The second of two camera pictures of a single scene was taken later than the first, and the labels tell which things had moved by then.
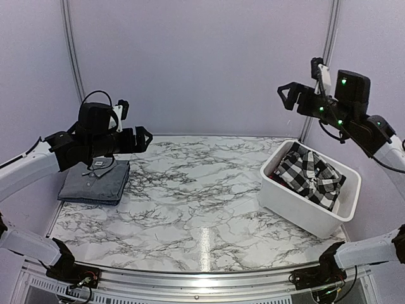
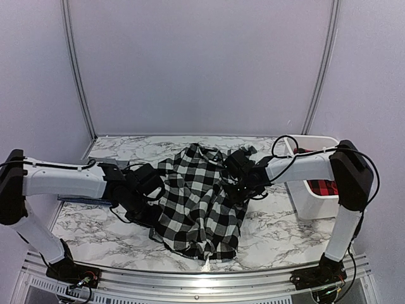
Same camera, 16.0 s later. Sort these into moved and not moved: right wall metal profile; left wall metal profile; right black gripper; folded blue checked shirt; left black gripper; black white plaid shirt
Moved: black white plaid shirt; right black gripper; left black gripper
Not moved: right wall metal profile; left wall metal profile; folded blue checked shirt
